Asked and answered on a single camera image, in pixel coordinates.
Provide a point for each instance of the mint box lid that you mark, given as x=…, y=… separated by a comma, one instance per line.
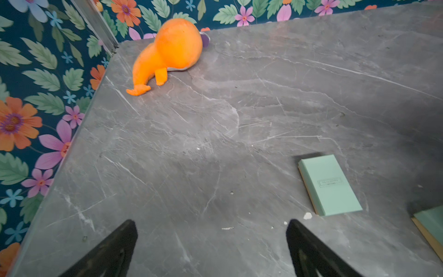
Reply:
x=430, y=224

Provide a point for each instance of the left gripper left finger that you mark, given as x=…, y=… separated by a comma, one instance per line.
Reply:
x=111, y=257

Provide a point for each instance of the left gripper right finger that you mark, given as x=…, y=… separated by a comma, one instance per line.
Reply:
x=311, y=257

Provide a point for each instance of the orange plush toy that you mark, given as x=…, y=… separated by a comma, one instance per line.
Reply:
x=177, y=47

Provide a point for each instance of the mint green box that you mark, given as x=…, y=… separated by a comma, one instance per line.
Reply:
x=327, y=186

